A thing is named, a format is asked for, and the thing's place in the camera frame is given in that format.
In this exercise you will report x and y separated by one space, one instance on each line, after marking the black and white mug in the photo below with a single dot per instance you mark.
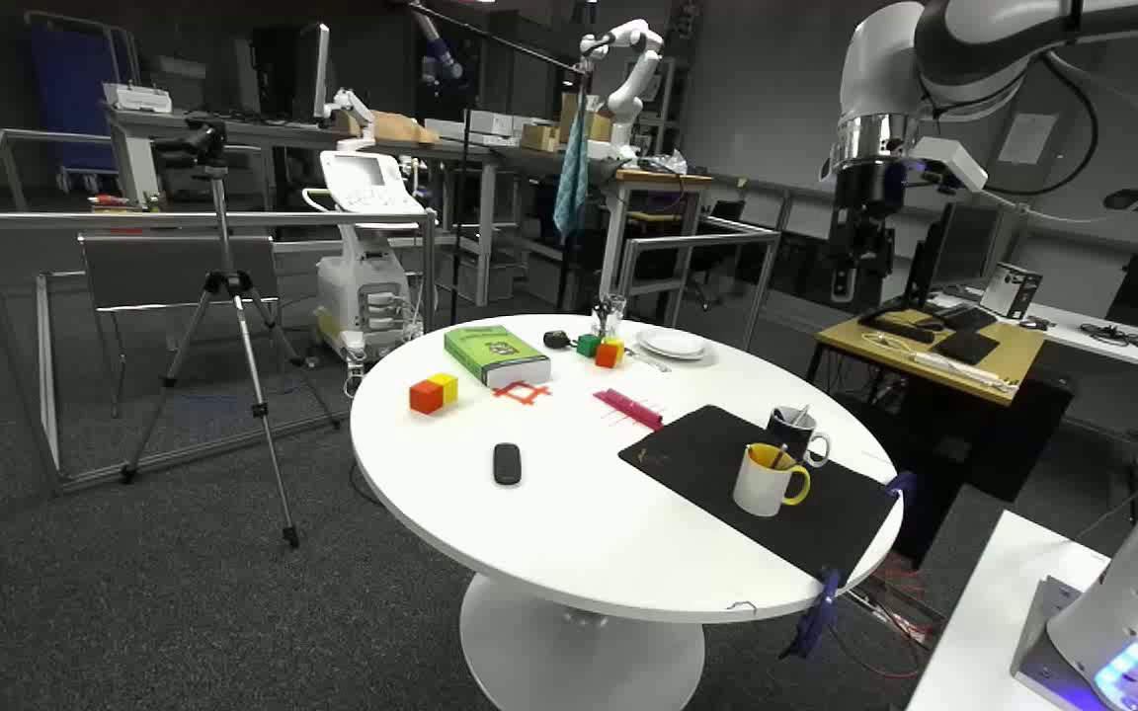
792 427

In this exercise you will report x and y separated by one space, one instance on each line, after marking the small black object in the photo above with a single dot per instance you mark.
556 336

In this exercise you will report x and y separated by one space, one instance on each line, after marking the cluttered background table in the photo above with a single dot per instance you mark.
490 152

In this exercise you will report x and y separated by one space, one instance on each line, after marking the black oval object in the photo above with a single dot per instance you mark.
508 462

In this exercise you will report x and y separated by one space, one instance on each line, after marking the black desk monitor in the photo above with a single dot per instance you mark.
929 258

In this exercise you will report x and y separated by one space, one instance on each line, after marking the green book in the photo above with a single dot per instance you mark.
494 353

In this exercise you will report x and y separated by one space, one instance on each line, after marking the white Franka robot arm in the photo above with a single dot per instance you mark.
888 65

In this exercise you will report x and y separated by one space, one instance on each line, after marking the blue table clamp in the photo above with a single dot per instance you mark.
899 493
811 613

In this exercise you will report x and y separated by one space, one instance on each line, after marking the small glass with sticks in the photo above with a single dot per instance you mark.
609 320

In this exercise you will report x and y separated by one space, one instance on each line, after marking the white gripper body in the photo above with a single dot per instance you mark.
950 158

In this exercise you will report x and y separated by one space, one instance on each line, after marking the white round table pedestal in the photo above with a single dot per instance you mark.
584 647

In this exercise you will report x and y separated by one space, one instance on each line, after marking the blue cabinet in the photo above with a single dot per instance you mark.
78 86

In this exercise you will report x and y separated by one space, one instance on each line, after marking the small white plate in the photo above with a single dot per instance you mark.
674 343

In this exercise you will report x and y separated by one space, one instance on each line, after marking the wooden desk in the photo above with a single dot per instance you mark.
991 378

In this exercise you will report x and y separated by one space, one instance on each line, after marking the green block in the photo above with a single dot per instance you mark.
587 344

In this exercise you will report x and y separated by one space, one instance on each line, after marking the black boom stand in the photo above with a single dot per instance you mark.
490 35

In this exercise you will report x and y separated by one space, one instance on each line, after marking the black table mat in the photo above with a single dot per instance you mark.
730 456

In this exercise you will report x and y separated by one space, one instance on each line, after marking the large white plate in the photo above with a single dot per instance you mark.
674 353

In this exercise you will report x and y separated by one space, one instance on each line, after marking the grey panel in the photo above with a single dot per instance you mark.
176 270

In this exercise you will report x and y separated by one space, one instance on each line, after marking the aluminium frame table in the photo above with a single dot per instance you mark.
674 240

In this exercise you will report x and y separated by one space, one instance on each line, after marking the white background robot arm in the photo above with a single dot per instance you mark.
629 65

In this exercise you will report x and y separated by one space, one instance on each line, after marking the camera tripod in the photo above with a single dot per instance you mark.
245 357

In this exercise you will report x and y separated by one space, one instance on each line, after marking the orange block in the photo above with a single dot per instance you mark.
609 353

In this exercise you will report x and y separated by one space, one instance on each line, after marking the teal cloth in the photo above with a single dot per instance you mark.
569 179

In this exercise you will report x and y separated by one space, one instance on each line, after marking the red cube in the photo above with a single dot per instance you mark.
425 398

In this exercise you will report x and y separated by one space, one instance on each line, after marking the white wheeled machine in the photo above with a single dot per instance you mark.
367 281

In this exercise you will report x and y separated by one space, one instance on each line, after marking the orange plastic frame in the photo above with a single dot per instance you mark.
525 393

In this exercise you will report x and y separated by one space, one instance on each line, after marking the pink ruler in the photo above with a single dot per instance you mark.
629 408

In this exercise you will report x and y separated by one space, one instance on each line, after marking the yellow cube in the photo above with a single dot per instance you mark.
450 386

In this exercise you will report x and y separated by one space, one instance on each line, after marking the white robot platform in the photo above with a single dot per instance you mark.
978 618

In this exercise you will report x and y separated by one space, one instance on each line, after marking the black camera on tripod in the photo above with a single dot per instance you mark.
209 141

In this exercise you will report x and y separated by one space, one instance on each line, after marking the aluminium frame railing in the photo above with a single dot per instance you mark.
198 218

